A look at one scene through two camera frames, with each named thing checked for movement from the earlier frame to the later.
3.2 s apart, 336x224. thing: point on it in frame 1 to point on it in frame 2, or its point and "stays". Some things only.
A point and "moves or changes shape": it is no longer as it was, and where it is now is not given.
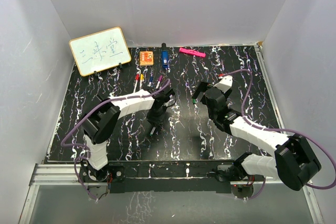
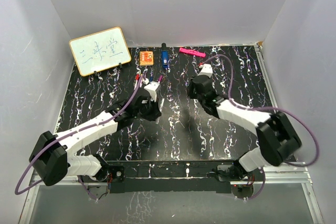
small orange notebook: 146,58 stays
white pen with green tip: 152,131 moves or changes shape
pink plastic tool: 192,52 stays
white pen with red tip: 137,76 stays
